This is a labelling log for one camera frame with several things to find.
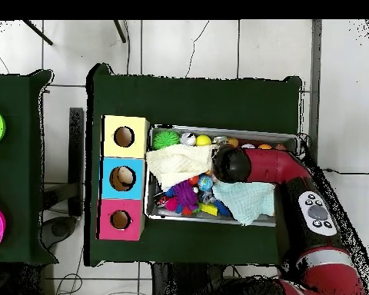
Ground wooden box three holes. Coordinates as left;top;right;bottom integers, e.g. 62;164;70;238
98;114;151;242

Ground pale yellow cloth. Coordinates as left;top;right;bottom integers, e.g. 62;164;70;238
145;144;215;191

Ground small silver can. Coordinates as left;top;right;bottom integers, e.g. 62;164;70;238
180;131;198;148

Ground blue globe ball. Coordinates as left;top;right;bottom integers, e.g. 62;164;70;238
198;174;214;192

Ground yellow ball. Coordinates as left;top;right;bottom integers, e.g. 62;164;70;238
195;134;213;148

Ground plain green spiky ball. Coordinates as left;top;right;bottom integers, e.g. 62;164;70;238
152;129;181;151

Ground purple spiky toy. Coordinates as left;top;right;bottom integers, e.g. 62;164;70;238
171;181;200;213

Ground mint green cloth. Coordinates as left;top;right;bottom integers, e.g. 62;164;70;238
211;181;277;227

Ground black flat panel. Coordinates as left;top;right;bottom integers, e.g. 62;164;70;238
68;107;85;217

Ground black tripod leg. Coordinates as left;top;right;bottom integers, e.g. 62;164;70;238
22;19;53;46
113;19;127;44

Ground dark green side table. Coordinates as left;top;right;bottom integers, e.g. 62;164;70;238
0;69;56;265

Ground shallow wire mesh bin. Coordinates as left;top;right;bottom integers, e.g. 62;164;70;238
145;125;299;228

